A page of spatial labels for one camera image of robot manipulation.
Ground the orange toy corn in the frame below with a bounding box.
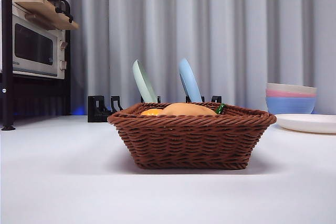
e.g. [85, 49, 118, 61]
[140, 108, 165, 116]

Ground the tan potato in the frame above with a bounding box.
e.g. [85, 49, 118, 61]
[157, 102, 218, 116]

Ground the brown wicker basket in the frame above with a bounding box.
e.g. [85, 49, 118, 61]
[107, 101, 278, 170]

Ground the light blue plate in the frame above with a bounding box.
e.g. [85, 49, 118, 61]
[178, 58, 203, 103]

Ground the pale green plate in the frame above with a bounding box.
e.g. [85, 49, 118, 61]
[132, 59, 158, 103]

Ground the black dish rack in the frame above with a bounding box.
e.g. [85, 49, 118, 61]
[88, 94, 223, 123]

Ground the grey curtain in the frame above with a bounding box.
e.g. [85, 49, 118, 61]
[10, 0, 336, 117]

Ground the pink bowl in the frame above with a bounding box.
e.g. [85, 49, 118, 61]
[266, 89, 317, 98]

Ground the blue bowl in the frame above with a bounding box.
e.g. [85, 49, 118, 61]
[265, 96, 317, 115]

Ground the cream bowl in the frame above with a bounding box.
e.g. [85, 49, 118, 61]
[266, 82, 318, 95]

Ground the white plate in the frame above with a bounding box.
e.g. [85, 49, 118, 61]
[275, 113, 336, 134]

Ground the white toaster oven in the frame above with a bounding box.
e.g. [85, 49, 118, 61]
[0, 1, 68, 80]

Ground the wooden cutting board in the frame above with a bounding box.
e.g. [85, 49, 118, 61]
[12, 0, 80, 30]

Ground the black metal shelf rack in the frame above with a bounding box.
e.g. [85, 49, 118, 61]
[0, 0, 71, 131]

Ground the black rounded metal handle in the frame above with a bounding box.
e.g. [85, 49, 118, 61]
[43, 0, 74, 23]

